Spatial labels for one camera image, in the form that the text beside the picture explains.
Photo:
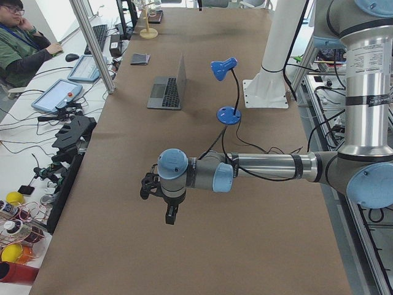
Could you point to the folded grey cloth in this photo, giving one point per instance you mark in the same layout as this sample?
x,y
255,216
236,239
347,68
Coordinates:
x,y
140,59

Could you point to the aluminium frame post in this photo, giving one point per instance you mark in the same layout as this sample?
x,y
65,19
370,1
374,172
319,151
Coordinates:
x,y
81,15

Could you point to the grey laptop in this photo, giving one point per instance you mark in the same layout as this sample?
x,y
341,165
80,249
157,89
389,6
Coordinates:
x,y
168,91

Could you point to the wooden mug tree stand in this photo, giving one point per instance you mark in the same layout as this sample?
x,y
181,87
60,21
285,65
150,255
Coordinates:
x,y
143,28

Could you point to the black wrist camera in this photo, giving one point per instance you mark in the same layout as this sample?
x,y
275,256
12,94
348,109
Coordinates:
x,y
171,212

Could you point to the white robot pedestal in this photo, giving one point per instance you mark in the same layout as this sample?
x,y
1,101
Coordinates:
x,y
267,89

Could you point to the black tool rack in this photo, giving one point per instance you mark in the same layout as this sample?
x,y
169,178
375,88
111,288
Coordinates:
x,y
65,163

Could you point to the black computer mouse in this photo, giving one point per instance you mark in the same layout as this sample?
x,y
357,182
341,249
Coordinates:
x,y
71,57

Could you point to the blue teach pendant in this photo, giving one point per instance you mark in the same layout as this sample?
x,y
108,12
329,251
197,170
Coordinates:
x,y
57,96
85,70

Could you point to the blue desk lamp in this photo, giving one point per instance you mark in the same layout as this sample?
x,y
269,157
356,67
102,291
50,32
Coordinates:
x,y
229,113

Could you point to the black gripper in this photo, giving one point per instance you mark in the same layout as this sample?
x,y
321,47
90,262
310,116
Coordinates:
x,y
172,204

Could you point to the red cylinder can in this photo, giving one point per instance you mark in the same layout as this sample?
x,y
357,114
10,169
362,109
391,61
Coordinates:
x,y
18,273

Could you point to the person in green jacket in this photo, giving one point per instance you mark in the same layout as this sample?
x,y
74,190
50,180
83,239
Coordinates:
x,y
24,49

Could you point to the blue teach pendant far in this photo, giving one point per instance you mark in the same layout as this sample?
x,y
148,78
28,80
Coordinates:
x,y
85,70

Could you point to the yellow ball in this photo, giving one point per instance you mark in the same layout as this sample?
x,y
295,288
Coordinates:
x,y
15,198

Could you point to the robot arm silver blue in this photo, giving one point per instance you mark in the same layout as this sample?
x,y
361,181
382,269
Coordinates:
x,y
362,167

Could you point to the black keyboard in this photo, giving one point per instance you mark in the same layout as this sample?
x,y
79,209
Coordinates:
x,y
100,32

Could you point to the black power adapter box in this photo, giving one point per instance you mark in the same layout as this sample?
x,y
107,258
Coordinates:
x,y
115,47

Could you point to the blue teach pendant near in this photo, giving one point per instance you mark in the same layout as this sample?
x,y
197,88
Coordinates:
x,y
57,96

